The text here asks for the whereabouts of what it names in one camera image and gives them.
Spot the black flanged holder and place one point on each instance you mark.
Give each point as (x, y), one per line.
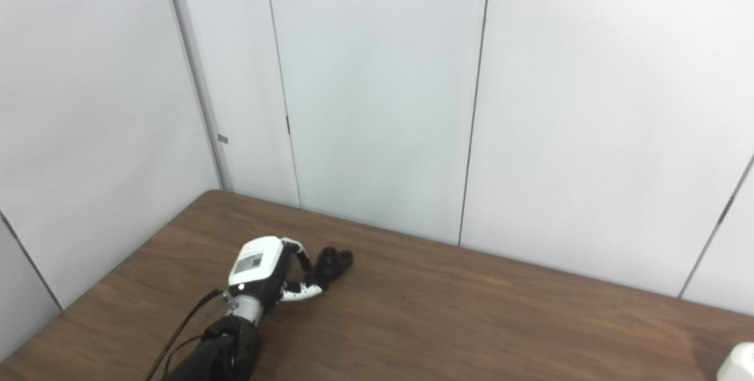
(333, 263)

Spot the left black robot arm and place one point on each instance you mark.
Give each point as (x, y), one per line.
(227, 345)

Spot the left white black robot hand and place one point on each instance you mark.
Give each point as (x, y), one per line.
(259, 266)

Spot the round white plastic piece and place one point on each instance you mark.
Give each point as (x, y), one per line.
(739, 364)

